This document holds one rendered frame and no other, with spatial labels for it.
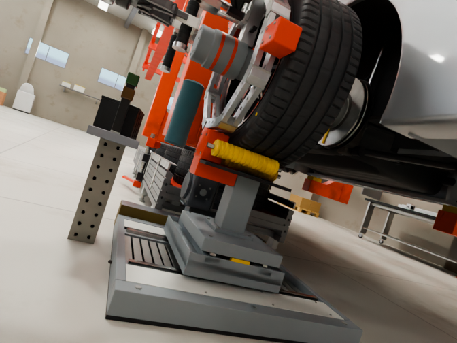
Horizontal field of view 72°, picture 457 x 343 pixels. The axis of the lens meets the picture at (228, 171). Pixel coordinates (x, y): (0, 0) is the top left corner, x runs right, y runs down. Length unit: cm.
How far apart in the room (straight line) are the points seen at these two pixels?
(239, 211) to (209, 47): 60
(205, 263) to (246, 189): 32
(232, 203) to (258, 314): 40
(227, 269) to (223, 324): 19
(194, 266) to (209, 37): 76
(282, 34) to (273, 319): 82
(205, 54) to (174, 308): 82
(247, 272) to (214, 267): 12
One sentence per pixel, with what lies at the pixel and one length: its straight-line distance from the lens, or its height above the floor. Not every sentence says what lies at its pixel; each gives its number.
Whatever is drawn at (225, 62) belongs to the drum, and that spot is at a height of 81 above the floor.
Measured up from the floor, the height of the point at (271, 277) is 14.
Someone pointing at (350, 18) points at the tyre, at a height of 104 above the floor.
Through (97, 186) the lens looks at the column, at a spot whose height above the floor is 23.
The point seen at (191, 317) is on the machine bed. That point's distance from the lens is 96.
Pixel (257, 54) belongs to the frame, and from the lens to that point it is 99.
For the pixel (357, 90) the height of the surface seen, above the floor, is 94.
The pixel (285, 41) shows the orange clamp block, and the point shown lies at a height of 83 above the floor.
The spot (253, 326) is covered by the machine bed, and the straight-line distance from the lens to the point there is 104.
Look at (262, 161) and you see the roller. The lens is 111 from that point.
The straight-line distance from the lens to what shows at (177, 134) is 124.
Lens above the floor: 45
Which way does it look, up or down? level
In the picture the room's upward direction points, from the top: 18 degrees clockwise
